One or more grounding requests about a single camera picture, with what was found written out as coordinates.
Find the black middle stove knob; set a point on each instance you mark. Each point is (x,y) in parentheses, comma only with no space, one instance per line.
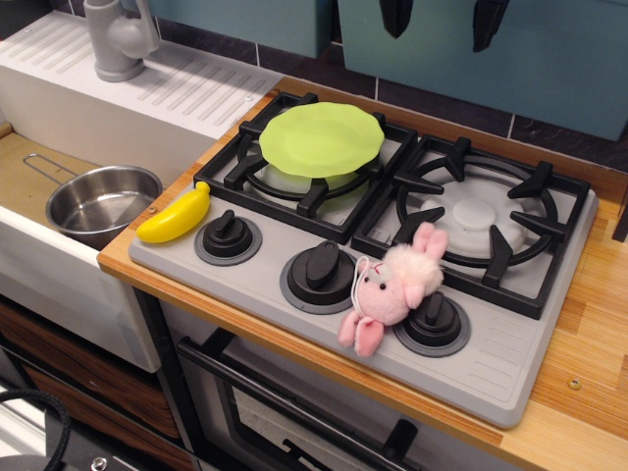
(319,280)

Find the toy oven door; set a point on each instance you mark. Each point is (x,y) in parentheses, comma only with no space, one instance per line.
(272,414)

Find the black right stove knob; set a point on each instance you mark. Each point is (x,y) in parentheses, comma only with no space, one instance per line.
(438,328)

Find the teal right hanging bin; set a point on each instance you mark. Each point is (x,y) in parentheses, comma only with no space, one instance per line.
(559,62)

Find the yellow plastic banana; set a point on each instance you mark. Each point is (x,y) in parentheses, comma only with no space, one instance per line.
(179,218)

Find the grey toy faucet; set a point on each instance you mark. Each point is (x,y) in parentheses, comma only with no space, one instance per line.
(120,43)

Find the stainless steel pot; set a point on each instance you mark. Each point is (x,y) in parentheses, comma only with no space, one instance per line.
(94,207)

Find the wooden drawer front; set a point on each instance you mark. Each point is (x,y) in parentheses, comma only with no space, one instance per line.
(117,401)

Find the black oven door handle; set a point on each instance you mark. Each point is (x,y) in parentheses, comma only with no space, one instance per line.
(235,377)

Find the white toy sink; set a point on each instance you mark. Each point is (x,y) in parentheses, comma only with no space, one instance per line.
(163,120)

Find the grey toy stove top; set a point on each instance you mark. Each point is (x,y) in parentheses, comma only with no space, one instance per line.
(490,377)

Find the black left burner grate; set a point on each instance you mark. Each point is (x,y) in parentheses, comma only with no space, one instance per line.
(329,207)

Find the green plastic plate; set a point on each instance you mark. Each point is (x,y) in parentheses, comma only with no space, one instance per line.
(321,140)

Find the black left stove knob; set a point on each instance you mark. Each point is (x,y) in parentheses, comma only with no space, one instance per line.
(227,240)

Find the black stove knob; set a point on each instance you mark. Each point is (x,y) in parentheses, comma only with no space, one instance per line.
(319,280)
(438,328)
(227,240)

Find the teal left hanging bin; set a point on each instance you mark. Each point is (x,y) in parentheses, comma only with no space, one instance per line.
(298,27)

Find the black right burner grate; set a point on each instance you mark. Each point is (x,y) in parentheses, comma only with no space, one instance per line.
(509,223)

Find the teal hanging bin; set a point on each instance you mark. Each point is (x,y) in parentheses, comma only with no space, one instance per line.
(559,62)
(298,27)

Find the pink stuffed rabbit toy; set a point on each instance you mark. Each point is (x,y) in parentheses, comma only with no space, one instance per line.
(384,292)

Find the black burner grate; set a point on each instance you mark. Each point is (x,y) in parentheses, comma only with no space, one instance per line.
(509,223)
(329,207)

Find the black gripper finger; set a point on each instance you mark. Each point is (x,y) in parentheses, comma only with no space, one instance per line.
(396,15)
(487,18)

